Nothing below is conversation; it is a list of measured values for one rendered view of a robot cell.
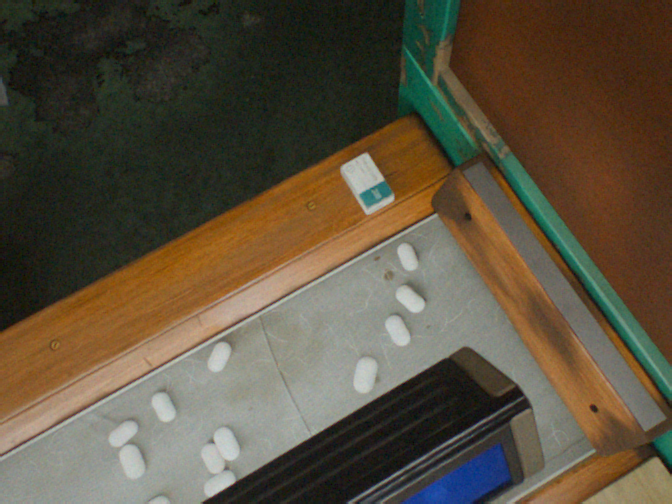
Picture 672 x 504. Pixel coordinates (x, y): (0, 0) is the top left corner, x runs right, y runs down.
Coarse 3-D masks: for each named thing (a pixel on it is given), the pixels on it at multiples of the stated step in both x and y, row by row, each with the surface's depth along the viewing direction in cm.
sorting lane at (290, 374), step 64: (384, 256) 74; (448, 256) 74; (256, 320) 72; (320, 320) 72; (384, 320) 72; (448, 320) 71; (192, 384) 71; (256, 384) 70; (320, 384) 70; (384, 384) 70; (64, 448) 69; (192, 448) 69; (256, 448) 68; (576, 448) 67
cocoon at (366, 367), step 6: (360, 360) 69; (366, 360) 68; (372, 360) 69; (360, 366) 68; (366, 366) 68; (372, 366) 68; (360, 372) 68; (366, 372) 68; (372, 372) 68; (354, 378) 68; (360, 378) 68; (366, 378) 68; (372, 378) 68; (354, 384) 68; (360, 384) 68; (366, 384) 68; (372, 384) 68; (360, 390) 68; (366, 390) 68
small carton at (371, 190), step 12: (360, 156) 73; (348, 168) 73; (360, 168) 73; (372, 168) 72; (348, 180) 72; (360, 180) 72; (372, 180) 72; (384, 180) 72; (360, 192) 72; (372, 192) 72; (384, 192) 72; (360, 204) 73; (372, 204) 71; (384, 204) 73
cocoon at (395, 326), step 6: (390, 318) 70; (396, 318) 70; (390, 324) 70; (396, 324) 70; (402, 324) 70; (390, 330) 70; (396, 330) 69; (402, 330) 69; (396, 336) 69; (402, 336) 69; (408, 336) 69; (396, 342) 70; (402, 342) 69
